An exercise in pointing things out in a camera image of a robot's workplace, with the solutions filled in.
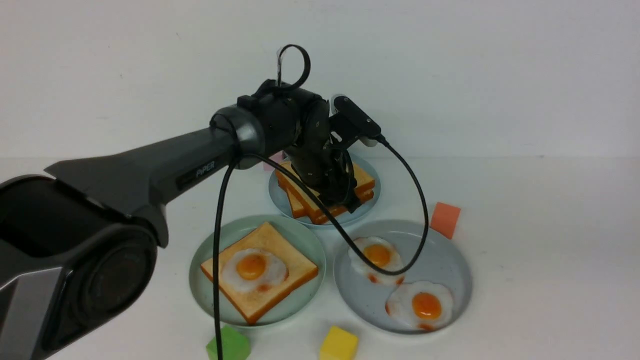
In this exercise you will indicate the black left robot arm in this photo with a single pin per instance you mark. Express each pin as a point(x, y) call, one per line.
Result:
point(79, 244)

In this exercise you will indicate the toast slice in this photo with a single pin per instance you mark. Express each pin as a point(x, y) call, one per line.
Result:
point(252, 306)
point(364, 182)
point(313, 216)

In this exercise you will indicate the fried egg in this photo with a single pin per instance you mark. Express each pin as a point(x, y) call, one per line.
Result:
point(382, 254)
point(421, 305)
point(253, 270)

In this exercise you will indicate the grey egg plate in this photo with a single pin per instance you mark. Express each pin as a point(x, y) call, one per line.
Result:
point(440, 261)

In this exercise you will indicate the yellow foam cube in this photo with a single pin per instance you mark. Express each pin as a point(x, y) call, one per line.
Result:
point(339, 344)

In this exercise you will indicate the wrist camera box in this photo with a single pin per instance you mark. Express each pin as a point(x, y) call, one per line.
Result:
point(349, 124)

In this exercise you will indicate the green plate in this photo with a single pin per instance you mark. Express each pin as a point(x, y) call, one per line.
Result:
point(208, 295)

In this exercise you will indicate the green foam cube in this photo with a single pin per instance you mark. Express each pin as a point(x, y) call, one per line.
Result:
point(235, 346)

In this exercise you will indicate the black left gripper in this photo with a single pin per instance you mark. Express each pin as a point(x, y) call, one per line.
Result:
point(327, 170)

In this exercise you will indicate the orange foam cube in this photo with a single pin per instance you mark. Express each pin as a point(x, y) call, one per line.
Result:
point(444, 219)

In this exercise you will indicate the pink foam cube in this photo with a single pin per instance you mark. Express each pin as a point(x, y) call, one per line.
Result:
point(276, 158)

